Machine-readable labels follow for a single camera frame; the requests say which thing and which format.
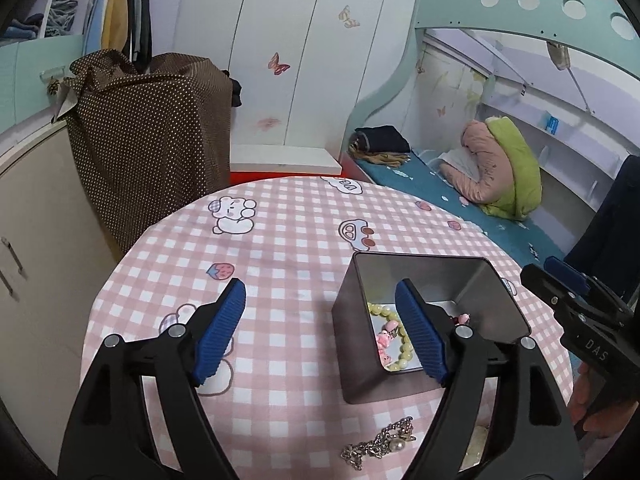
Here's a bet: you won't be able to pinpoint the silver chain pearl necklace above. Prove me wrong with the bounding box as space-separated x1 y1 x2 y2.
339 415 419 472

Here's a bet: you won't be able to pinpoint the cream bead bracelet pink charms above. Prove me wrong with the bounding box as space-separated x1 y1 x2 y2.
366 301 472 374

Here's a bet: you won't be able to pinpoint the right human hand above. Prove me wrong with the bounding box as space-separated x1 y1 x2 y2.
567 362 639 438

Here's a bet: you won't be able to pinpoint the hanging dark navy garment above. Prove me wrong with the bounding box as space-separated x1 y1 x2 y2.
564 155 639 296

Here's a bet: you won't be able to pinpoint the pale jade pendant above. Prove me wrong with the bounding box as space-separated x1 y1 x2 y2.
460 425 488 471

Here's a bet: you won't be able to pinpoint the pink checkered tablecloth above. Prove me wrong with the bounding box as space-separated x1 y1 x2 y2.
82 177 573 479

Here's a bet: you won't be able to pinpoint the dark metal tin box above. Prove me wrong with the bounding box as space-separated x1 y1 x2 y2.
332 252 532 404

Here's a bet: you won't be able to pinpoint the pink green rolled quilt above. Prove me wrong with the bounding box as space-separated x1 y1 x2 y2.
439 116 542 221

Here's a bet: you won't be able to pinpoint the blue small box on shelf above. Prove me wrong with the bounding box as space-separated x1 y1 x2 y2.
544 115 559 136

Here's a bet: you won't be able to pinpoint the white pillow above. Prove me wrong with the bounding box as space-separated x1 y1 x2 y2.
439 148 480 182

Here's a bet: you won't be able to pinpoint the brown polka dot cloth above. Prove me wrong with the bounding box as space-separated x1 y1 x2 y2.
56 49 241 252

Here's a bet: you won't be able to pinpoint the white flat board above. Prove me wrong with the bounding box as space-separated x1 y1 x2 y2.
230 144 342 176

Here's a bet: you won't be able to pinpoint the folded dark clothes stack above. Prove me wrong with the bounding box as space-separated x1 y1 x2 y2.
348 125 411 168

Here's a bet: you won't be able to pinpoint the purple white shelf wardrobe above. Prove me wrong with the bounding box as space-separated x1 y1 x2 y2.
1 0 103 131

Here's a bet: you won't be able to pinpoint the hanging clothes row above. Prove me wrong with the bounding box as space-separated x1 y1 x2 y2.
82 0 152 73

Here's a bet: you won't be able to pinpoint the teal bunk bed frame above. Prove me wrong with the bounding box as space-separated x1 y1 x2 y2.
342 0 640 181

